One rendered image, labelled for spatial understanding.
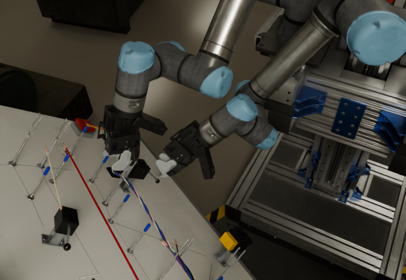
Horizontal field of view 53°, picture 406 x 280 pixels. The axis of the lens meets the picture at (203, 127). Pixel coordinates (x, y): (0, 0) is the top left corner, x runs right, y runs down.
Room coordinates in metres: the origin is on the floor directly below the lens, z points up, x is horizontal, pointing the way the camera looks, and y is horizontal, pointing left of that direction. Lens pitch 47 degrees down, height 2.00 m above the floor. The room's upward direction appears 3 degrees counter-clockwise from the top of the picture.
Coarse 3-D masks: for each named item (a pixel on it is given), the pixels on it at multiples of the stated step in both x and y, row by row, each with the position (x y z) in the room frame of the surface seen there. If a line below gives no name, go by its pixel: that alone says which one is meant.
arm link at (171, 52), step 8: (160, 48) 0.78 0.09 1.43; (168, 48) 0.79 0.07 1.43; (176, 48) 0.81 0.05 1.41; (160, 56) 0.75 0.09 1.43; (168, 56) 0.76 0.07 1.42; (176, 56) 0.75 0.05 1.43; (184, 56) 0.75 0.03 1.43; (160, 64) 0.74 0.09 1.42; (168, 64) 0.74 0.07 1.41; (176, 64) 0.74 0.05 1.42; (160, 72) 0.73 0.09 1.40; (168, 72) 0.74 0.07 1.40; (176, 72) 0.72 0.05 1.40; (176, 80) 0.72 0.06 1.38
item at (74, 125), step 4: (72, 124) 0.87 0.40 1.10; (76, 124) 0.87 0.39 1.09; (72, 128) 0.86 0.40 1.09; (76, 128) 0.85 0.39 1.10; (76, 132) 0.84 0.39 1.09; (80, 132) 0.84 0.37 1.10; (88, 132) 0.86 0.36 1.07; (84, 136) 0.84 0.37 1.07; (88, 136) 0.85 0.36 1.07; (92, 136) 0.85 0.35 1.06
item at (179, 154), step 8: (184, 128) 0.77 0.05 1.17; (192, 128) 0.74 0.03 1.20; (184, 136) 0.75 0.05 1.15; (192, 136) 0.73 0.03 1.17; (200, 136) 0.72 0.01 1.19; (168, 144) 0.74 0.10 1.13; (176, 144) 0.72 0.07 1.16; (184, 144) 0.73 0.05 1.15; (192, 144) 0.73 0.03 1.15; (200, 144) 0.72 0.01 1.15; (208, 144) 0.70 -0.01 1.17; (168, 152) 0.71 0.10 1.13; (176, 152) 0.71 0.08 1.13; (184, 152) 0.71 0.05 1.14; (192, 152) 0.71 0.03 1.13; (176, 160) 0.71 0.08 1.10; (184, 160) 0.70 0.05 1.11; (192, 160) 0.69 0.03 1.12
